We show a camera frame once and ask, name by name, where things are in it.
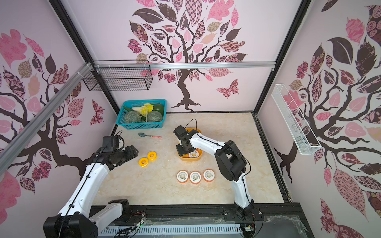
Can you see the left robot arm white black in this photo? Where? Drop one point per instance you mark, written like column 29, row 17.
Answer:
column 86, row 190

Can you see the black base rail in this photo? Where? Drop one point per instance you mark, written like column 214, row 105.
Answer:
column 262, row 213

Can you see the black wire wall basket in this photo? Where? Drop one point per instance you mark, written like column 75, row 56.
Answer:
column 119, row 75

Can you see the white wire wall shelf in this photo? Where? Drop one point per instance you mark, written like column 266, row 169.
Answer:
column 289, row 105

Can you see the green round melon left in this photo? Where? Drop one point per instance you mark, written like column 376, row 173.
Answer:
column 132, row 117

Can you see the yellow tape roll far left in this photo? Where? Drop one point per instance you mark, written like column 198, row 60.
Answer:
column 143, row 162

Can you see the green round melon right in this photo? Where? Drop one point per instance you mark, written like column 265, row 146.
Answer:
column 154, row 116

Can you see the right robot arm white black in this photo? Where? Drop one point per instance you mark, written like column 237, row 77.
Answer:
column 230, row 161

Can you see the yellow plastic storage box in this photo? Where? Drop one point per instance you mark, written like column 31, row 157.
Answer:
column 186, row 157

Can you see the teal plastic basket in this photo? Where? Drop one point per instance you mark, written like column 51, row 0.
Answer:
column 127, row 106

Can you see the yellow tape roll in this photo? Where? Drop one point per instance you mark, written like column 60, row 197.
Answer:
column 152, row 156
column 143, row 162

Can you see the dark green avocado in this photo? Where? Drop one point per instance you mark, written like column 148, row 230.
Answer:
column 159, row 108

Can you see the green round melon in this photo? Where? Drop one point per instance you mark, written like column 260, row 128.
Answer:
column 132, row 117
column 154, row 116

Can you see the yellow tape roll upper left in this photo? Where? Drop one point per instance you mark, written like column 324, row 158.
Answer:
column 152, row 156

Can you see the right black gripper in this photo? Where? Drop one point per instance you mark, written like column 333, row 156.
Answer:
column 183, row 149

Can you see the spoon with pink handle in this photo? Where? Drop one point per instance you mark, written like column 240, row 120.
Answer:
column 141, row 134

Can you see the white cable duct strip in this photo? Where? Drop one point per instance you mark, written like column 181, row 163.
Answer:
column 168, row 231

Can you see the orange white tape roll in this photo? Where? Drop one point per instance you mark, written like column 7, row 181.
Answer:
column 194, row 154
column 182, row 176
column 195, row 177
column 209, row 175

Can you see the yellow white cabbage toy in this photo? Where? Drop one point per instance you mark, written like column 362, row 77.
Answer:
column 144, row 110

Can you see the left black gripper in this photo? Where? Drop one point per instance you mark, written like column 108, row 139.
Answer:
column 131, row 153

